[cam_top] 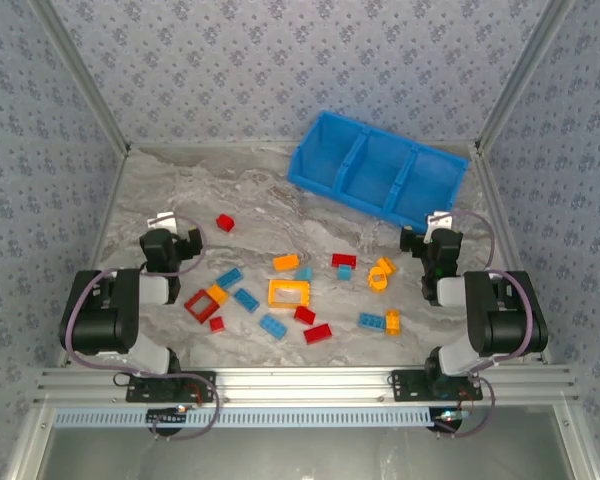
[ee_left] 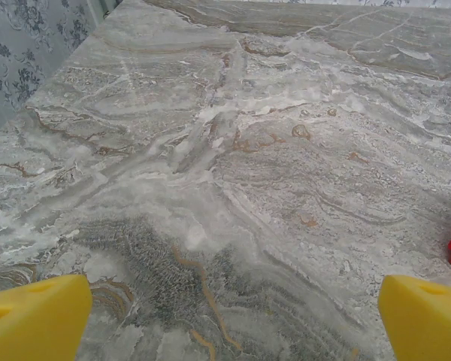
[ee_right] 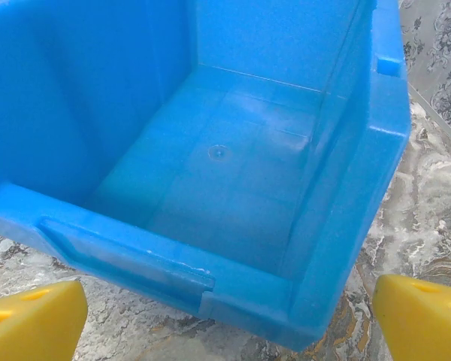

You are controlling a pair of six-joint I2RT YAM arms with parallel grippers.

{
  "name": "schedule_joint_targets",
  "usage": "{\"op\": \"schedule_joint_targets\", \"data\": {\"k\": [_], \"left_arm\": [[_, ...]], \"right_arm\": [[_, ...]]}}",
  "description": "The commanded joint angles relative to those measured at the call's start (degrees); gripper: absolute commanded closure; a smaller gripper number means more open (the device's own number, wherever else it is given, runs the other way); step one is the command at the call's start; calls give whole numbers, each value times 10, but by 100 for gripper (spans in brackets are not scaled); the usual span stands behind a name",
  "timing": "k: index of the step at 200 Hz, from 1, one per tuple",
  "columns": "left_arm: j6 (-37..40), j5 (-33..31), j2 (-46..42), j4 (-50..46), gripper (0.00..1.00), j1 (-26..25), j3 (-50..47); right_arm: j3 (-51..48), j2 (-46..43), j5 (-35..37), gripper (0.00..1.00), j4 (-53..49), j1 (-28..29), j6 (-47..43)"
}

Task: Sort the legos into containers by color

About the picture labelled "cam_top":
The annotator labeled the orange round lego ring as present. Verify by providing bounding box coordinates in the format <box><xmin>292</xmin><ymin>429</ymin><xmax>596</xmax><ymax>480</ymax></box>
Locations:
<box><xmin>367</xmin><ymin>267</ymin><xmax>389</xmax><ymax>294</ymax></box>

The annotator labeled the red lego window frame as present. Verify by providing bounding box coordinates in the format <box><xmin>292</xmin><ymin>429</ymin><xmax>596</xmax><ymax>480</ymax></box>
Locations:
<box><xmin>184</xmin><ymin>288</ymin><xmax>221</xmax><ymax>325</ymax></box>

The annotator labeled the orange lego window frame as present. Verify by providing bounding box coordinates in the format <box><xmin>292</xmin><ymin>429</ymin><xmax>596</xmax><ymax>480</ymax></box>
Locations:
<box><xmin>267</xmin><ymin>279</ymin><xmax>312</xmax><ymax>309</ymax></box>

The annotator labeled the blue three-compartment plastic bin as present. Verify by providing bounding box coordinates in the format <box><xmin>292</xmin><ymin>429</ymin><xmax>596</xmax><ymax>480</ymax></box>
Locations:
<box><xmin>286</xmin><ymin>110</ymin><xmax>471</xmax><ymax>234</ymax></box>

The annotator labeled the grey metal lower panel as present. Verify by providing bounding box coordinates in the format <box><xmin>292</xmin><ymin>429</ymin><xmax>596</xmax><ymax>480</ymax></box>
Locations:
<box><xmin>34</xmin><ymin>404</ymin><xmax>589</xmax><ymax>480</ymax></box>

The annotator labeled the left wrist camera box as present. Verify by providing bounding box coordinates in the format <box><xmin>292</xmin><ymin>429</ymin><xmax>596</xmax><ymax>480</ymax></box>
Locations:
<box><xmin>146</xmin><ymin>211</ymin><xmax>177</xmax><ymax>232</ymax></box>

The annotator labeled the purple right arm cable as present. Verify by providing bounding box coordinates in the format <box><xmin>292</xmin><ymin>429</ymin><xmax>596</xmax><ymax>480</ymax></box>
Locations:
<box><xmin>435</xmin><ymin>209</ymin><xmax>550</xmax><ymax>439</ymax></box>

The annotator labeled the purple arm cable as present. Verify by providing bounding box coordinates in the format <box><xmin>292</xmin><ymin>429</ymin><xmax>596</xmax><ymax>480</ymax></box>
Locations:
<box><xmin>61</xmin><ymin>213</ymin><xmax>222</xmax><ymax>442</ymax></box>
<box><xmin>435</xmin><ymin>209</ymin><xmax>550</xmax><ymax>439</ymax></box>

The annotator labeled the aluminium table edge rail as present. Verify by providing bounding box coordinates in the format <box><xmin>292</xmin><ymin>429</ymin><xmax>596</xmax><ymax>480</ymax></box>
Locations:
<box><xmin>54</xmin><ymin>144</ymin><xmax>134</xmax><ymax>371</ymax></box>
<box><xmin>469</xmin><ymin>142</ymin><xmax>554</xmax><ymax>366</ymax></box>

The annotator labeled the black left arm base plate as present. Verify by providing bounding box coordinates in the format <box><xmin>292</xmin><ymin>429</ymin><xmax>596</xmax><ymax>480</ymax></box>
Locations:
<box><xmin>124</xmin><ymin>371</ymin><xmax>217</xmax><ymax>404</ymax></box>

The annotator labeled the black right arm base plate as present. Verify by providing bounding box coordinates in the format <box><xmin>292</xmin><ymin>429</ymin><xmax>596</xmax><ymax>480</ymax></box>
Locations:
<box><xmin>389</xmin><ymin>369</ymin><xmax>484</xmax><ymax>404</ymax></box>

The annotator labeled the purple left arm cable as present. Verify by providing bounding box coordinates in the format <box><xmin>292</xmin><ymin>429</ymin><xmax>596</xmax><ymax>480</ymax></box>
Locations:
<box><xmin>61</xmin><ymin>213</ymin><xmax>222</xmax><ymax>442</ymax></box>

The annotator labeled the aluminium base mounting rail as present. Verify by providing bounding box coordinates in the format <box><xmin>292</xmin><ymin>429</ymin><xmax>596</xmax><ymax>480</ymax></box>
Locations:
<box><xmin>33</xmin><ymin>366</ymin><xmax>580</xmax><ymax>405</ymax></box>

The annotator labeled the aluminium frame post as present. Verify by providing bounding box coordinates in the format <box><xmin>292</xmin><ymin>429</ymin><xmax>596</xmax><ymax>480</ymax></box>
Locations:
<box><xmin>29</xmin><ymin>0</ymin><xmax>132</xmax><ymax>154</ymax></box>
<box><xmin>473</xmin><ymin>0</ymin><xmax>579</xmax><ymax>151</ymax></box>

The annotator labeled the slotted cable duct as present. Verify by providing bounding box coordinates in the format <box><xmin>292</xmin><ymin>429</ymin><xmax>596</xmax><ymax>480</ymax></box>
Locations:
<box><xmin>53</xmin><ymin>406</ymin><xmax>437</xmax><ymax>429</ymax></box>

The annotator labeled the aluminium lower frame bar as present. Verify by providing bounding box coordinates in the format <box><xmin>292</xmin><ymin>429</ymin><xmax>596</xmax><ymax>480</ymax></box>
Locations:
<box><xmin>553</xmin><ymin>403</ymin><xmax>600</xmax><ymax>480</ymax></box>
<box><xmin>4</xmin><ymin>403</ymin><xmax>57</xmax><ymax>480</ymax></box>

